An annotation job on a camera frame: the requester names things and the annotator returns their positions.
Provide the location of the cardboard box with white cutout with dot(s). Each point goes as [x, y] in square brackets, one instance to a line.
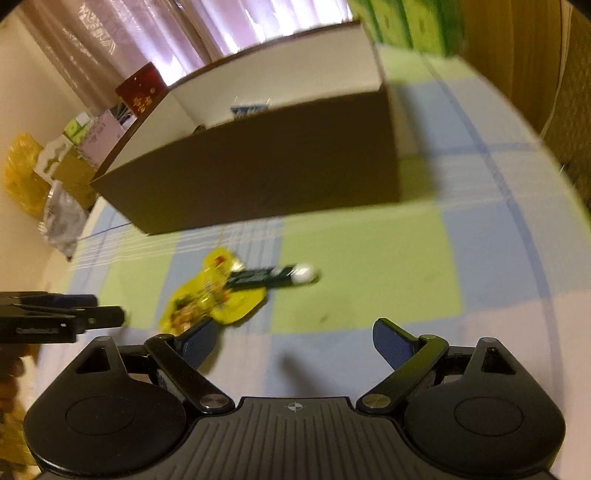
[60, 161]

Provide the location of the pink patterned curtain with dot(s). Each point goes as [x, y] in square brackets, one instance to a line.
[96, 45]

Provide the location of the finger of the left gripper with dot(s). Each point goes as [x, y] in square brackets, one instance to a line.
[102, 316]
[55, 300]

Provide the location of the yellow snack packet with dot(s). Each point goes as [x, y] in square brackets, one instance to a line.
[207, 295]

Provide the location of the brown cardboard storage box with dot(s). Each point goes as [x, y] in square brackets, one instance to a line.
[298, 124]

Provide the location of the red gold gift box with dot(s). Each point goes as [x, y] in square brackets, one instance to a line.
[139, 90]

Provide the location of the silver plastic bag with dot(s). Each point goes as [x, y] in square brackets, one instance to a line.
[63, 220]

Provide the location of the checkered tablecloth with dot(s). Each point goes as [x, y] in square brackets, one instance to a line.
[488, 239]

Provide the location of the yellow plastic bag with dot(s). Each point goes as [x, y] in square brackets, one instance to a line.
[23, 185]

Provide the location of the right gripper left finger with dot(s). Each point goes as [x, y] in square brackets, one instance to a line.
[179, 358]

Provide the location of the green tissue pack bundle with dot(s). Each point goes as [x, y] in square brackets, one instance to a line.
[430, 26]

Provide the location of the dark green cream tube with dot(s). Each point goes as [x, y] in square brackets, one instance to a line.
[273, 277]

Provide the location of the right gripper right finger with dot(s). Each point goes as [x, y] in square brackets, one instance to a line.
[411, 358]

